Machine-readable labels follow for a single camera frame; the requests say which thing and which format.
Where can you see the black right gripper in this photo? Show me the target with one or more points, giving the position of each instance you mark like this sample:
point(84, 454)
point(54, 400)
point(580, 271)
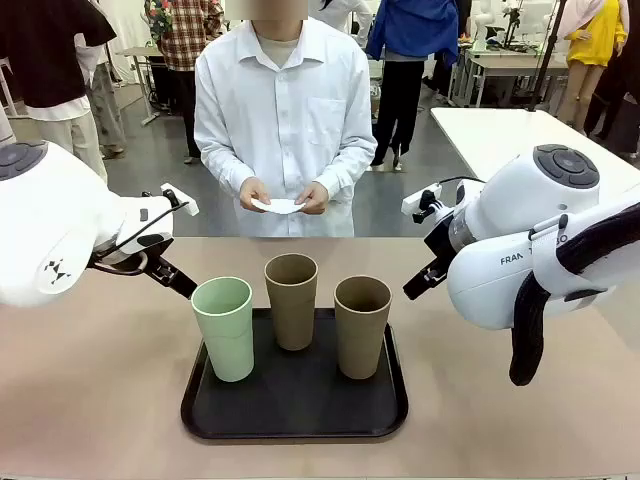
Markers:
point(440, 240)

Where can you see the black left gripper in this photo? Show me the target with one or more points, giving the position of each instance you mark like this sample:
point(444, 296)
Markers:
point(140, 264)

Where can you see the light green cup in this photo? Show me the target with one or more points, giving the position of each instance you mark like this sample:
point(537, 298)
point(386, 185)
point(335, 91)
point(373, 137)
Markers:
point(227, 340)

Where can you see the brown cup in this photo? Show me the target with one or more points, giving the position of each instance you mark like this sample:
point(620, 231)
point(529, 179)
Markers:
point(361, 345)
point(292, 320)

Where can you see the white scalloped paper coaster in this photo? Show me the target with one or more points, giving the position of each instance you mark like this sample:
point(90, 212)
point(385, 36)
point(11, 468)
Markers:
point(280, 206)

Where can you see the person's right forearm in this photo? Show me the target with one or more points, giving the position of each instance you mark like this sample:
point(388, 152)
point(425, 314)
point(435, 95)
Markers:
point(225, 167)

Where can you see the person's left forearm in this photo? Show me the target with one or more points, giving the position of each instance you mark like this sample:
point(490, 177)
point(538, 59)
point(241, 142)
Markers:
point(350, 167)

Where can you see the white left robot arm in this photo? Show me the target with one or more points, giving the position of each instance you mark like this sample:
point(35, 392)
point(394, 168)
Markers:
point(50, 225)

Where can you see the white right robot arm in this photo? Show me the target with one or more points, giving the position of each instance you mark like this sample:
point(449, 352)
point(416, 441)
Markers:
point(505, 200)

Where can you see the person's right hand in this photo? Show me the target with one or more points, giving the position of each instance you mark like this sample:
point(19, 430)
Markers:
point(255, 192)

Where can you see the person's left hand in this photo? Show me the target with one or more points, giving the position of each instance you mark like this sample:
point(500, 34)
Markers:
point(316, 200)

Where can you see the white side table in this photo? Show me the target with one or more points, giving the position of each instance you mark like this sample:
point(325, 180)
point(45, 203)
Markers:
point(490, 135)

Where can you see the black plastic tray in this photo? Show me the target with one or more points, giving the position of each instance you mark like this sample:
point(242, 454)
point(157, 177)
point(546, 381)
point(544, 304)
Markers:
point(300, 400)

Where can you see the person in white shirt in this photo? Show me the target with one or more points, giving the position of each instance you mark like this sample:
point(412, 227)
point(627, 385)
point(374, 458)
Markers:
point(280, 110)

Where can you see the white background desk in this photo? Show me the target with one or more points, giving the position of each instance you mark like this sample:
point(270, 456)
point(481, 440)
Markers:
point(142, 52)

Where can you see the grey background workbench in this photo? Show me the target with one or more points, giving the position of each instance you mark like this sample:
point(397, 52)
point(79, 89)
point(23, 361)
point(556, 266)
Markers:
point(510, 60)

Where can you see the bystander in plaid shirt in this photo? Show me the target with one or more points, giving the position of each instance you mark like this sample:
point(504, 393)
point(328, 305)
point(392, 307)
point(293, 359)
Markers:
point(187, 40)

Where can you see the bystander in blue jacket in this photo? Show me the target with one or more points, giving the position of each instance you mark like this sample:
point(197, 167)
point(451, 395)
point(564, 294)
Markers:
point(410, 30)

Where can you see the bystander in black top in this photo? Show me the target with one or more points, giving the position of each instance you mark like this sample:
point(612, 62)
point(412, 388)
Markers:
point(45, 60)

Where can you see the black stand pole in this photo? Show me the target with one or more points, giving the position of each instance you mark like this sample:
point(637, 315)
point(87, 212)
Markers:
point(547, 55)

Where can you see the bystander in dark clothes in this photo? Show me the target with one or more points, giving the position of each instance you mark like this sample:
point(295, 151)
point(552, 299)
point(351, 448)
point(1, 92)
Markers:
point(617, 100)

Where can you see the mannequin in yellow top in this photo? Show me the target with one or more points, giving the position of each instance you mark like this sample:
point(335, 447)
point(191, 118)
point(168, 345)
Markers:
point(595, 45)

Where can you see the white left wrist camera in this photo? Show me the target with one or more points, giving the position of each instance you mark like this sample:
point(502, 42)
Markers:
point(179, 199)

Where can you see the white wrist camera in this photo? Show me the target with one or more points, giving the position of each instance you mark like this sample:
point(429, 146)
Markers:
point(179, 199)
point(419, 199)

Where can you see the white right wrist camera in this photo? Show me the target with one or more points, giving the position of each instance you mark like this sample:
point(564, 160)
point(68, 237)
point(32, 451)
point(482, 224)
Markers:
point(419, 199)

